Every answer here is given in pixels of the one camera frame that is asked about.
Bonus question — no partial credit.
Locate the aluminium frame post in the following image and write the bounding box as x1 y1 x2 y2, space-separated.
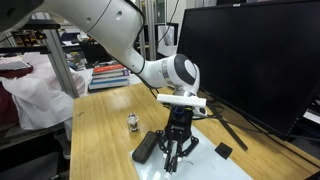
138 0 158 62
42 28 82 100

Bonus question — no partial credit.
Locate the grey keyboard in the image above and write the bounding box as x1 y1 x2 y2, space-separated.
0 60 33 73

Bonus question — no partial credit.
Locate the small clear shaker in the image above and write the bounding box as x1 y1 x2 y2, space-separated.
126 112 141 134

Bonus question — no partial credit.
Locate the large black monitor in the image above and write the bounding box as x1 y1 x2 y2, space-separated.
176 0 320 141

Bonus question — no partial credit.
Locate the white marker with black label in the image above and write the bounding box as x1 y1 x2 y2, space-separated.
162 152 184 176

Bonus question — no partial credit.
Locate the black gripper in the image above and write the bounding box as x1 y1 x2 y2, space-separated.
155 105 200 174

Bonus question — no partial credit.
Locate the tilted light grey panel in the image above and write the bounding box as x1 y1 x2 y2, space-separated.
156 24 178 57

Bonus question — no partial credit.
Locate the black tape piece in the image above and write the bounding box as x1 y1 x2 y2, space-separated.
214 141 234 160

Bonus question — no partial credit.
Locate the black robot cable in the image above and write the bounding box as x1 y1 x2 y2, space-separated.
123 0 149 76

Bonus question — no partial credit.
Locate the stack of books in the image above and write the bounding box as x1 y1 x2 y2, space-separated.
87 63 132 92

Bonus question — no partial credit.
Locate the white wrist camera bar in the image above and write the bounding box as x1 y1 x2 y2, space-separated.
156 93 208 109

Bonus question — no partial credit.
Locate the black whiteboard eraser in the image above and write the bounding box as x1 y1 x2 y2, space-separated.
131 130 160 165

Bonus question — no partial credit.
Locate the black monitor stand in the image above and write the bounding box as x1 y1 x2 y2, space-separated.
199 94 250 151

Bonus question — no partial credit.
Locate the white cloth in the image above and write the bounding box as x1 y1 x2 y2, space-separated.
0 52 90 132

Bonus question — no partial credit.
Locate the blank white paper sheet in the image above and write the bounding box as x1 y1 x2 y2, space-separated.
129 124 255 180

